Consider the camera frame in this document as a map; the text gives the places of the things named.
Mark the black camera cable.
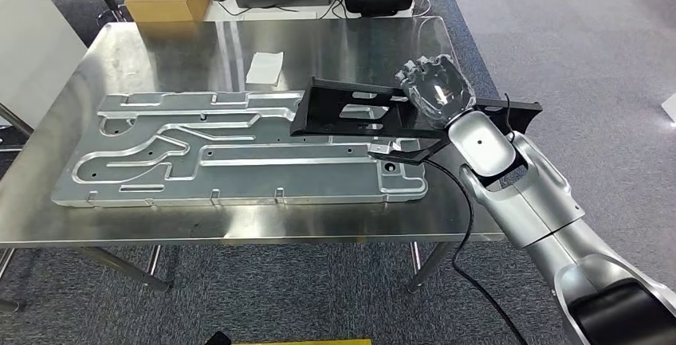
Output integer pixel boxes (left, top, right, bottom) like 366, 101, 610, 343
387, 153, 531, 345

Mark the black plastic plate holder part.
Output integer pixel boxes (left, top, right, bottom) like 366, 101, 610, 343
289, 76, 544, 167

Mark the white paper sheet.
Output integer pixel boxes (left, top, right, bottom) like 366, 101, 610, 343
245, 51, 285, 87

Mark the machined aluminium plate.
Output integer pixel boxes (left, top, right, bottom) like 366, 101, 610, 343
51, 90, 430, 208

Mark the white box cabinet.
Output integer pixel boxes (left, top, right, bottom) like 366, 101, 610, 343
0, 0, 88, 131

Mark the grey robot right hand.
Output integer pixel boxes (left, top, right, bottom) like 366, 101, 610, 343
393, 53, 477, 130

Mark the stainless steel workbench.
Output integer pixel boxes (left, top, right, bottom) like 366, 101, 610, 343
0, 15, 507, 315

